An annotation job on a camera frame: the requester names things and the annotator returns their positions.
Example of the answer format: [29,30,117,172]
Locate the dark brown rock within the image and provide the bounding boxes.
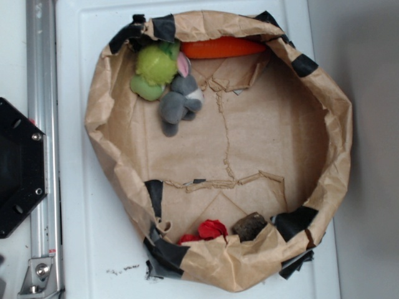
[232,212,267,242]

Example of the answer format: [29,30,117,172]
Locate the brown paper bag bin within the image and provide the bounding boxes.
[85,11,352,292]

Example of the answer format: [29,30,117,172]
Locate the grey plush bunny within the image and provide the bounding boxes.
[159,52,204,137]

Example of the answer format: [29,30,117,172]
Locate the red crumpled cloth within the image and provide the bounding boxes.
[178,219,228,245]

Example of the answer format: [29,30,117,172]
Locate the green plush toy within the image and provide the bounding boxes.
[130,40,180,101]

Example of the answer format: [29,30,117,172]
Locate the orange plastic carrot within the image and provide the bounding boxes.
[181,36,267,59]

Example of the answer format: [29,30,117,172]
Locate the aluminium extrusion rail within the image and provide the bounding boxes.
[26,1,65,298]

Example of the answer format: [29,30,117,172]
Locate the black hexagonal base plate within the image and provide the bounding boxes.
[1,98,47,239]

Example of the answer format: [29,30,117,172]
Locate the metal corner bracket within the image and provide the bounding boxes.
[17,257,57,298]

